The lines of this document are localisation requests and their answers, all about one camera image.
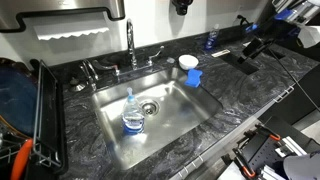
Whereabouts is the steel paper towel dispenser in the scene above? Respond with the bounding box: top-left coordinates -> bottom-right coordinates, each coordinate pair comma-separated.
0,0 -> 126,34

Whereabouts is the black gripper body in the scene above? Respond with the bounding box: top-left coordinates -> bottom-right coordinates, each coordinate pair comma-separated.
242,37 -> 276,61

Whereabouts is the white paper towel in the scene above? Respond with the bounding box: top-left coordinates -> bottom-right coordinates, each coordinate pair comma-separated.
33,23 -> 110,41

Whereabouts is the stainless steel sink basin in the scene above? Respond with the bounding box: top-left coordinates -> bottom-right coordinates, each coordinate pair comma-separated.
92,66 -> 224,171

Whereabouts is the round metal sink stopper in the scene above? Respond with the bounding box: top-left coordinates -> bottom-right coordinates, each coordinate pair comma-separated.
68,77 -> 87,93

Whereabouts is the clear dish soap bottle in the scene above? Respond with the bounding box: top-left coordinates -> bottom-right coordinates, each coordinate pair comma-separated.
121,87 -> 146,136

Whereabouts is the chrome gooseneck faucet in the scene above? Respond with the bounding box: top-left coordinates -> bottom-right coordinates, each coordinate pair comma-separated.
125,18 -> 139,71

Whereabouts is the dark blue plate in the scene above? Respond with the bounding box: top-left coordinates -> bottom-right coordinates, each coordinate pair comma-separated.
0,57 -> 38,138

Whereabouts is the silver cabinet handle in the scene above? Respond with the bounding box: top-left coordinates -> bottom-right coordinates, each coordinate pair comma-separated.
273,85 -> 296,104
177,155 -> 204,179

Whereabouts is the black wire dish rack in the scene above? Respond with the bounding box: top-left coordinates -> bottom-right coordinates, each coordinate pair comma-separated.
0,59 -> 69,175

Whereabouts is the white flat strip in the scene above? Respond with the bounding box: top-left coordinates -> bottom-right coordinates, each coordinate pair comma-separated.
211,48 -> 232,58

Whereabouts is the orange utensil handle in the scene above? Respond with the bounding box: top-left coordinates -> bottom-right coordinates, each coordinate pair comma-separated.
9,138 -> 34,180

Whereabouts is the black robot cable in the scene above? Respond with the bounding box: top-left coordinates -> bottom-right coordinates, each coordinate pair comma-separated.
267,48 -> 320,113

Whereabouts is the black perforated plate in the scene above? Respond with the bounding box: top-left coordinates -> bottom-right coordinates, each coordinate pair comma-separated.
240,131 -> 287,173

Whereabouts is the black orange clamp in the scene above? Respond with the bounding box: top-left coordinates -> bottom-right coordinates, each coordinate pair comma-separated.
254,123 -> 282,142
232,147 -> 257,179

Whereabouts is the small blue liquid bottle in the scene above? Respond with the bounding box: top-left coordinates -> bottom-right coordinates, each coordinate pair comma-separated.
204,23 -> 221,51

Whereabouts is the metal sink drain strainer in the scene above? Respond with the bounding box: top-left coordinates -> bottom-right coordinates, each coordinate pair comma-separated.
140,99 -> 161,117

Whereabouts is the black wall plug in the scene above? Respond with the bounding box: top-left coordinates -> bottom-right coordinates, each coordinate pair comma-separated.
236,13 -> 251,26

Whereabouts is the chrome side sprayer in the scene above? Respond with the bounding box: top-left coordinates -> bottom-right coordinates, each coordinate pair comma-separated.
79,58 -> 100,92

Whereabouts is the black wall soap dispenser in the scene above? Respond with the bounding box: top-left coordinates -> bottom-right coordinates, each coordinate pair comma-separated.
171,0 -> 194,16

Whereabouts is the white bowl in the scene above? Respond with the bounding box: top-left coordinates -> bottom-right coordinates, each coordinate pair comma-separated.
178,54 -> 200,71

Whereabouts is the chrome faucet lever handle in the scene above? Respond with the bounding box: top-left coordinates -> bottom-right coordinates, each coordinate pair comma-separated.
92,59 -> 120,76
147,45 -> 165,67

